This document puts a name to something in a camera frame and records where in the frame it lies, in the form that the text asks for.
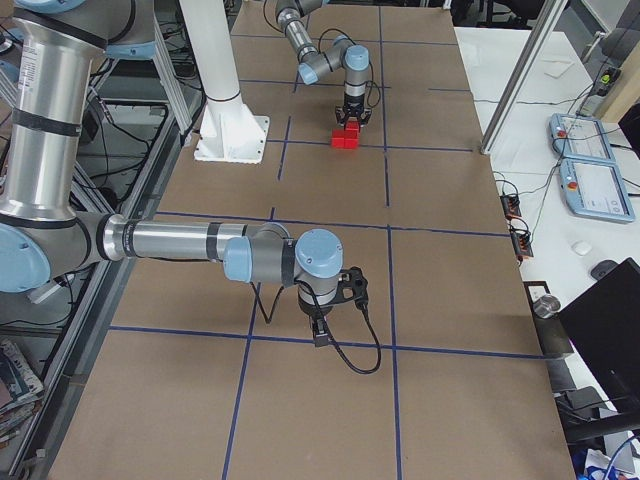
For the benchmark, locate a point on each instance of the black monitor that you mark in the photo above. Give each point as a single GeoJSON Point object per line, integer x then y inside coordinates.
{"type": "Point", "coordinates": [603, 325]}

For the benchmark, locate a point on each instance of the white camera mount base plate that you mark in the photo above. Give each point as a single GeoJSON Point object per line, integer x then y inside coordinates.
{"type": "Point", "coordinates": [232, 143]}

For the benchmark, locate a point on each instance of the brown paper table cover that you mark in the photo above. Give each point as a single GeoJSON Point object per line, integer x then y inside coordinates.
{"type": "Point", "coordinates": [210, 371]}

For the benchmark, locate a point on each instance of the teach pendant near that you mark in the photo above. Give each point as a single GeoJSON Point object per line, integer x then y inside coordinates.
{"type": "Point", "coordinates": [595, 189]}

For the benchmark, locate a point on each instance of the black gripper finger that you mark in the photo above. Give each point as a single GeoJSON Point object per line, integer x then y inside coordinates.
{"type": "Point", "coordinates": [320, 333]}

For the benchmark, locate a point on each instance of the black computer mouse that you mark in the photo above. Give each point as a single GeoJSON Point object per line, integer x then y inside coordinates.
{"type": "Point", "coordinates": [602, 268]}

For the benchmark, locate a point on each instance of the stack of books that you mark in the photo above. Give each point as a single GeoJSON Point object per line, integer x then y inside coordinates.
{"type": "Point", "coordinates": [21, 390]}

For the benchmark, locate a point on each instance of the red block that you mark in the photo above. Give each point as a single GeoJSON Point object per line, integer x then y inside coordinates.
{"type": "Point", "coordinates": [337, 139]}
{"type": "Point", "coordinates": [350, 139]}
{"type": "Point", "coordinates": [353, 127]}

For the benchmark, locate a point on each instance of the orange black connector box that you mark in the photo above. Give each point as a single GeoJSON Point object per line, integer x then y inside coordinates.
{"type": "Point", "coordinates": [511, 206]}
{"type": "Point", "coordinates": [521, 241]}

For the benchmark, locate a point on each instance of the steel cup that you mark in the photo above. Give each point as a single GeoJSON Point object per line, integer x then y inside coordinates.
{"type": "Point", "coordinates": [546, 306]}

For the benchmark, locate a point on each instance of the teach pendant far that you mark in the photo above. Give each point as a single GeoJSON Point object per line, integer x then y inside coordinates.
{"type": "Point", "coordinates": [579, 137]}

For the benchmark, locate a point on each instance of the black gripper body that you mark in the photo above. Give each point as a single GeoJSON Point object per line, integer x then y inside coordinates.
{"type": "Point", "coordinates": [314, 313]}
{"type": "Point", "coordinates": [352, 105]}

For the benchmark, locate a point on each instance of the aluminium profile post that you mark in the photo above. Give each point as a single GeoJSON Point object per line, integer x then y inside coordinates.
{"type": "Point", "coordinates": [549, 17]}

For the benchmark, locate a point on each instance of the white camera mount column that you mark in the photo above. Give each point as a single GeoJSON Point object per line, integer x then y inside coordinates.
{"type": "Point", "coordinates": [209, 36]}

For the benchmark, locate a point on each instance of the teach pendant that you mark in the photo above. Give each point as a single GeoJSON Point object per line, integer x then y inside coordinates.
{"type": "Point", "coordinates": [595, 189]}
{"type": "Point", "coordinates": [579, 137]}

